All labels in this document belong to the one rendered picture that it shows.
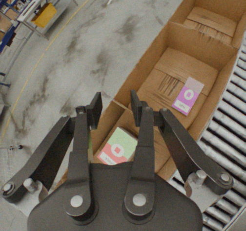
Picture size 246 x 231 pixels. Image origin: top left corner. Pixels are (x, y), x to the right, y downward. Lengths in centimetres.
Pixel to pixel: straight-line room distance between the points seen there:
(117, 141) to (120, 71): 134
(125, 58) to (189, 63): 129
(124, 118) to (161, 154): 23
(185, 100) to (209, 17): 55
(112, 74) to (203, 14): 131
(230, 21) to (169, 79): 55
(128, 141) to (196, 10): 85
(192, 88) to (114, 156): 43
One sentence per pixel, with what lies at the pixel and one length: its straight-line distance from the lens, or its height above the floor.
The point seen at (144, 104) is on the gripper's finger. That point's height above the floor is 125.
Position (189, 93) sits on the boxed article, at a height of 90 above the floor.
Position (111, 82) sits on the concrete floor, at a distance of 167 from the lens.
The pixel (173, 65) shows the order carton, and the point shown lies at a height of 89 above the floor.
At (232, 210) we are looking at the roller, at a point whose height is 75.
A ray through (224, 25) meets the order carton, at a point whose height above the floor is 89.
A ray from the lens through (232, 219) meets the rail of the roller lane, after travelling 95.
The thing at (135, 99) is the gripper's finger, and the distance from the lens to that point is 15.
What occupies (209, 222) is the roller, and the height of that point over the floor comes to 75.
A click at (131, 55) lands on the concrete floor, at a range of 180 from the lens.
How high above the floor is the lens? 140
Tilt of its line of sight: 69 degrees down
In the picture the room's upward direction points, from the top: 56 degrees counter-clockwise
